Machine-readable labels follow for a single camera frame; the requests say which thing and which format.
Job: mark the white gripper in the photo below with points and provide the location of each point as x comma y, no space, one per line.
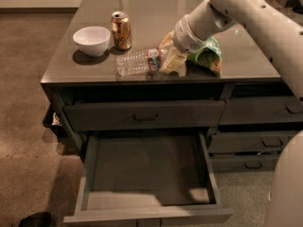
183,37

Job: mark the clear plastic water bottle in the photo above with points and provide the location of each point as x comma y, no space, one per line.
141,62

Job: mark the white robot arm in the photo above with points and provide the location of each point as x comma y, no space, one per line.
281,41

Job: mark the grey top left drawer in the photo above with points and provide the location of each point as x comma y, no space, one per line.
113,116

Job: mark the grey cabinet with counter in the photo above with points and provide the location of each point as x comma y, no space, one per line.
73,77

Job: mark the grey middle right drawer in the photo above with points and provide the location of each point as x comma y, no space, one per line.
232,142

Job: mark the grey bottom right drawer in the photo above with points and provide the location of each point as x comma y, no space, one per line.
233,163

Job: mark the grey top right drawer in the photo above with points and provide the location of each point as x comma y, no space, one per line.
262,110

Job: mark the open grey middle drawer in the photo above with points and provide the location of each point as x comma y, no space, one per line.
158,180

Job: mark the green chip bag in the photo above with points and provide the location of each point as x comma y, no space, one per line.
209,56

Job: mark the gold soda can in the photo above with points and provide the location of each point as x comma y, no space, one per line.
121,29

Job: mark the white ceramic bowl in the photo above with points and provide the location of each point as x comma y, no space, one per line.
92,40

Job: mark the black bin beside cabinet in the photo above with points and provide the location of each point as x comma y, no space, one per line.
52,122

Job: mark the dark object on floor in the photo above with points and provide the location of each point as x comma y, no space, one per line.
41,219

